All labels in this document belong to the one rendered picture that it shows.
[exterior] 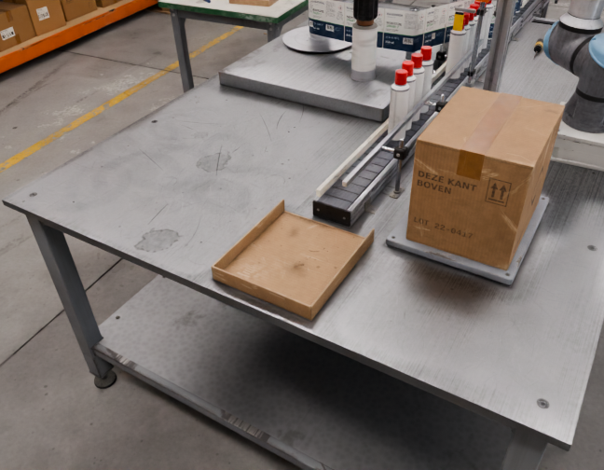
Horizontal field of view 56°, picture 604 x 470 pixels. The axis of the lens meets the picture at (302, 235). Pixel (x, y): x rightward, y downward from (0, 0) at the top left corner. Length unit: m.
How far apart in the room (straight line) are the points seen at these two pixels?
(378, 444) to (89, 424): 1.01
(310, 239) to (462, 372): 0.49
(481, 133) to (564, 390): 0.53
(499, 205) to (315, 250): 0.43
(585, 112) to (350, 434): 1.13
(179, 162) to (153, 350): 0.66
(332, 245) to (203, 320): 0.83
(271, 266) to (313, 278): 0.11
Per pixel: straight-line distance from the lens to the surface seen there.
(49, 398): 2.32
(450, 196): 1.27
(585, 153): 1.80
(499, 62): 2.05
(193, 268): 1.36
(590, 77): 1.77
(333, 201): 1.44
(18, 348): 2.55
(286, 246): 1.38
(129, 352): 2.05
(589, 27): 1.82
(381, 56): 2.31
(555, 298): 1.34
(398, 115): 1.67
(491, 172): 1.21
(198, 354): 1.98
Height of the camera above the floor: 1.71
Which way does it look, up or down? 38 degrees down
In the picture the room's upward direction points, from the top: 2 degrees counter-clockwise
